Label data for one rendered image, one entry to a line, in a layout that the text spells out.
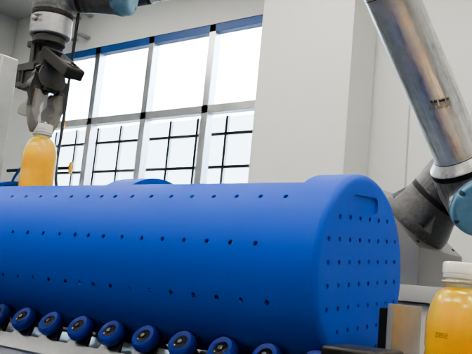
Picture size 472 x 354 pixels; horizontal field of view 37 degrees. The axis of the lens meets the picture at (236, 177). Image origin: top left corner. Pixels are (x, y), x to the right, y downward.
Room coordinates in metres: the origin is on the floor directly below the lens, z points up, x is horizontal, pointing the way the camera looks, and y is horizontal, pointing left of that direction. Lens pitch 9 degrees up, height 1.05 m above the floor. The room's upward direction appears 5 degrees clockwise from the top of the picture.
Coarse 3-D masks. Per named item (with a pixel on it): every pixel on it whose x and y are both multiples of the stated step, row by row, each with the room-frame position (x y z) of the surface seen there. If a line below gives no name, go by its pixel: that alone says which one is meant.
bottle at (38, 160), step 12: (36, 132) 1.44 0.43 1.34; (36, 144) 1.42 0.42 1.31; (48, 144) 1.43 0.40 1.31; (24, 156) 1.43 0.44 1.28; (36, 156) 1.42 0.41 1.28; (48, 156) 1.43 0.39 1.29; (24, 168) 1.43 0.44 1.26; (36, 168) 1.42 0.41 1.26; (48, 168) 1.43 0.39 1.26; (24, 180) 1.42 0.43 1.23; (36, 180) 1.42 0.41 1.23; (48, 180) 1.44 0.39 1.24
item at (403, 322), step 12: (384, 312) 0.94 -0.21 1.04; (396, 312) 0.93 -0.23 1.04; (408, 312) 0.97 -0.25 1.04; (420, 312) 1.00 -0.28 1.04; (384, 324) 0.94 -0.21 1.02; (396, 324) 0.93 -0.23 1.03; (408, 324) 0.97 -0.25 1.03; (420, 324) 1.00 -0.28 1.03; (384, 336) 0.94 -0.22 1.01; (396, 336) 0.94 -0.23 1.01; (408, 336) 0.97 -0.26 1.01; (384, 348) 0.94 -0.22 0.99; (396, 348) 0.94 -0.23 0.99; (408, 348) 0.97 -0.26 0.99
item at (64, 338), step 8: (8, 328) 1.48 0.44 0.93; (64, 336) 1.41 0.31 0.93; (96, 344) 1.32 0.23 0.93; (128, 344) 1.38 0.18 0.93; (0, 352) 1.29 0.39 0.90; (8, 352) 1.28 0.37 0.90; (16, 352) 1.27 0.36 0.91; (24, 352) 1.26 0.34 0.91; (128, 352) 1.23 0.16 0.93; (160, 352) 1.29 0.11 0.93; (168, 352) 1.30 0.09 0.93
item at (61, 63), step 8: (48, 48) 1.43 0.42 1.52; (48, 56) 1.42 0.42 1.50; (56, 56) 1.40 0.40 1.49; (64, 56) 1.43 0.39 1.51; (56, 64) 1.40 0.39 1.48; (64, 64) 1.38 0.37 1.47; (72, 64) 1.39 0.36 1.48; (64, 72) 1.38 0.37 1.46; (72, 72) 1.39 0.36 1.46; (80, 72) 1.40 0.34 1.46; (80, 80) 1.41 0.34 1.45
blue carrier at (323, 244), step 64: (0, 192) 1.37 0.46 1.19; (64, 192) 1.26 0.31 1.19; (128, 192) 1.16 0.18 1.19; (192, 192) 1.07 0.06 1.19; (256, 192) 1.00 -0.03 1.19; (320, 192) 0.94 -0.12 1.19; (0, 256) 1.28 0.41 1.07; (64, 256) 1.18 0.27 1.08; (128, 256) 1.09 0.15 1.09; (192, 256) 1.01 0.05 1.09; (256, 256) 0.95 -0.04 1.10; (320, 256) 0.90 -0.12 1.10; (384, 256) 1.06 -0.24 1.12; (64, 320) 1.27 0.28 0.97; (128, 320) 1.15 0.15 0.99; (192, 320) 1.05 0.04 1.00; (256, 320) 0.97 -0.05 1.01; (320, 320) 0.91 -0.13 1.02
